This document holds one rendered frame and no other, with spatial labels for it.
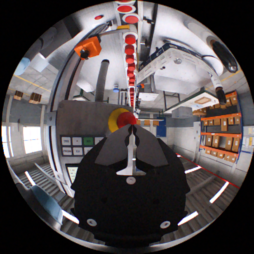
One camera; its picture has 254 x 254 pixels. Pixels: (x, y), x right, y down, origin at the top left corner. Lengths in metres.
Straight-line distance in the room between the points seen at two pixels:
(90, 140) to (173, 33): 0.55
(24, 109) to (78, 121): 5.46
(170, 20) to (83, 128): 0.53
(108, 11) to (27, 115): 5.47
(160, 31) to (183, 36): 0.13
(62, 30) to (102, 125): 0.50
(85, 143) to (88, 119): 0.04
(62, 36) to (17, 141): 5.23
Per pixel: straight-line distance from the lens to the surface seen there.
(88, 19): 0.54
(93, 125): 0.15
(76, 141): 0.15
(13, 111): 5.44
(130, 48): 0.31
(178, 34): 0.53
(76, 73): 0.22
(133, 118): 0.15
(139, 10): 0.42
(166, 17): 0.48
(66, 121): 0.15
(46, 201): 0.15
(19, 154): 5.60
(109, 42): 0.59
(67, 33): 0.50
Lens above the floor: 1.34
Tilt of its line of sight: 1 degrees down
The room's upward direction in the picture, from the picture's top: 179 degrees counter-clockwise
